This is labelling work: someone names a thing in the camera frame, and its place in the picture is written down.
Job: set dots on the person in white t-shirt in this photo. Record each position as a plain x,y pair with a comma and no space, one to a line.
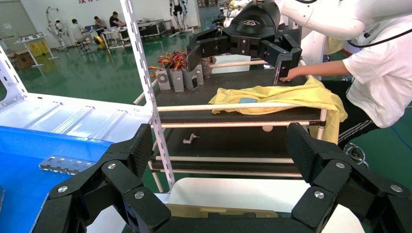
383,74

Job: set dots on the silver perforated metal bracket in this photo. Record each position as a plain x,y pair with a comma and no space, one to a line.
66,164

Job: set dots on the person's bare forearm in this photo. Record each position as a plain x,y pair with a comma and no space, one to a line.
322,69

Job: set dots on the white slotted metal shelf rack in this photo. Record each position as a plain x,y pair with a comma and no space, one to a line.
148,80

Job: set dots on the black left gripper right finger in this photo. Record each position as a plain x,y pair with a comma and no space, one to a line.
347,189

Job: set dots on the seated person black shirt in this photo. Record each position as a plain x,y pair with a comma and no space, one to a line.
116,21

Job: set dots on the white pipe cart black shelves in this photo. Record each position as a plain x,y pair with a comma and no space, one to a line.
225,88

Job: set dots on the seated person grey shirt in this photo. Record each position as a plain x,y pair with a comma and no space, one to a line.
78,32

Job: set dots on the yellow cloth garment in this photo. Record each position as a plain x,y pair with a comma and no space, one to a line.
289,95

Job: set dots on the white height-adjustable stand table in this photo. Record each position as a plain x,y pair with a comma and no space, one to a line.
32,40

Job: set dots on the small white pipe connector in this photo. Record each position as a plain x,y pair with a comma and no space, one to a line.
190,139

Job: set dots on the person's bare hand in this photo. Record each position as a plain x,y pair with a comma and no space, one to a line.
294,76

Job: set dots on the chrome chair base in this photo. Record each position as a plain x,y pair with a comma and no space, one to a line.
355,153

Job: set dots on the humanoid robot on stand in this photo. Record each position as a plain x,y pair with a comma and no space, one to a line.
58,29

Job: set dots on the blue plastic bin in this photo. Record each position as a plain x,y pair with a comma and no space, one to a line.
25,193

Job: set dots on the grey power supply box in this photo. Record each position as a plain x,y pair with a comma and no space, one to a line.
177,81
163,80
193,78

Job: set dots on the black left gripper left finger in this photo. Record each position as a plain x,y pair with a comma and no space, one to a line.
80,193

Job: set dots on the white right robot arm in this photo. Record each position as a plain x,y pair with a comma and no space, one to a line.
325,16

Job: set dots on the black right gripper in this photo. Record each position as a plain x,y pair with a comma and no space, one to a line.
254,22

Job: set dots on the black flight case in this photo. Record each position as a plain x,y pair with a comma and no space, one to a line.
151,29

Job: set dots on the yellow floor sign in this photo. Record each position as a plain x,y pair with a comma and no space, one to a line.
38,49

